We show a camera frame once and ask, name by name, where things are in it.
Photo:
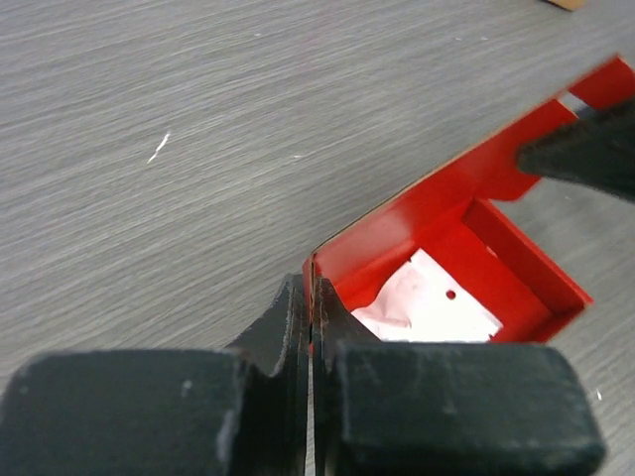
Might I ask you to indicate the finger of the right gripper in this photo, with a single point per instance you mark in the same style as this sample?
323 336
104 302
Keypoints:
596 151

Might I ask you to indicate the white paper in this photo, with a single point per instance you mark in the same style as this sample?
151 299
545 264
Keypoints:
422 302

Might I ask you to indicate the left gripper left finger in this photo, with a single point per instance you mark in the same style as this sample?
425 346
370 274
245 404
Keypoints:
239 410

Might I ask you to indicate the red paper box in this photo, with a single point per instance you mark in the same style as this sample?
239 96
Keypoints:
452 214

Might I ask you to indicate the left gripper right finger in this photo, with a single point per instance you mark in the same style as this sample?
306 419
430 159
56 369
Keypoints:
394 408

